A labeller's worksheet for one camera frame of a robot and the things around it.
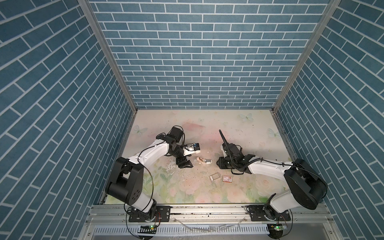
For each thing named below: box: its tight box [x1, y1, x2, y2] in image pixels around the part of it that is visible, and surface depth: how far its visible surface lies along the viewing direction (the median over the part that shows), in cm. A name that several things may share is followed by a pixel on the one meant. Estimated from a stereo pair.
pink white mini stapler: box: [196, 156, 213, 164], surface depth 93 cm
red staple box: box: [222, 175, 233, 183], surface depth 86 cm
